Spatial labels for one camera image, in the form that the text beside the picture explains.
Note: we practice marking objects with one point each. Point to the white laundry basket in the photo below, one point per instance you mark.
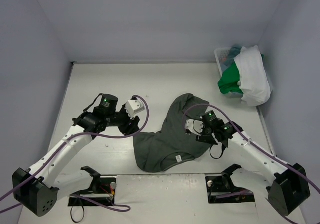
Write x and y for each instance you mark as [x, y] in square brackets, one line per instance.
[221, 55]

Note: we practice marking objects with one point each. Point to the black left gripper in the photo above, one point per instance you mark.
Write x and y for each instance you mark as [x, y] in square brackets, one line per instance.
[130, 127]

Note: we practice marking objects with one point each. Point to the light blue garment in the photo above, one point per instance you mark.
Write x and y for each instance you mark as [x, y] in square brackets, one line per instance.
[233, 52]

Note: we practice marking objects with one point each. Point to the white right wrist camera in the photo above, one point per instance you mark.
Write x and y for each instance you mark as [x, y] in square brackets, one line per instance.
[194, 126]

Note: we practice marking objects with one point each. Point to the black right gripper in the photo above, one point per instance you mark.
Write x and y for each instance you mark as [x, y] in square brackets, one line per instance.
[204, 138]

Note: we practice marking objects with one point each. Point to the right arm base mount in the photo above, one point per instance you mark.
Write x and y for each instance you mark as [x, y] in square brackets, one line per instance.
[221, 189]

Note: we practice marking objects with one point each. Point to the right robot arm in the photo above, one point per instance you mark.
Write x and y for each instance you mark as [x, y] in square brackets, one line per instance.
[283, 185]

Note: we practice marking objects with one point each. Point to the grey t shirt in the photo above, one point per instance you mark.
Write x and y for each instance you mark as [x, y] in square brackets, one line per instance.
[162, 150]

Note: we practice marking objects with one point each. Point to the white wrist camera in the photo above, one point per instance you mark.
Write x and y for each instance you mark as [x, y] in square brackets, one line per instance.
[133, 107]
[194, 126]

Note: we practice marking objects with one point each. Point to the white t shirt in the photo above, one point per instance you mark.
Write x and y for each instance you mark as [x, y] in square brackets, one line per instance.
[253, 79]

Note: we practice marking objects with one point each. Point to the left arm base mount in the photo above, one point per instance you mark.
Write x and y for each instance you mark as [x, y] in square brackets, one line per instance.
[101, 189]

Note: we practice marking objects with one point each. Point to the green t shirt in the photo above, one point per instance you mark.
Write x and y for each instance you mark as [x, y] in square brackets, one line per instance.
[228, 83]

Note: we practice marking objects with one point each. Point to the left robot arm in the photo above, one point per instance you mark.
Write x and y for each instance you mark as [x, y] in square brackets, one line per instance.
[39, 187]

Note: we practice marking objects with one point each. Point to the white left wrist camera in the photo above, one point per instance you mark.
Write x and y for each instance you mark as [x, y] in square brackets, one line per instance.
[133, 107]

